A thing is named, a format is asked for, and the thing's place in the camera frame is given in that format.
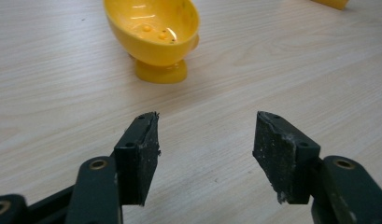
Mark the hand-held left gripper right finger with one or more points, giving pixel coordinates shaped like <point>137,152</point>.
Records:
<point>291,161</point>

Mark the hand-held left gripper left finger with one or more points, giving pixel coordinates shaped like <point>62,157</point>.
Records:
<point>134,161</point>

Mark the yellow plastic egg cup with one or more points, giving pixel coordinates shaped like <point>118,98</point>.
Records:
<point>154,34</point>

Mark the yellow plastic object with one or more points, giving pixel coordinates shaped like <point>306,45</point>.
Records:
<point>332,3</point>

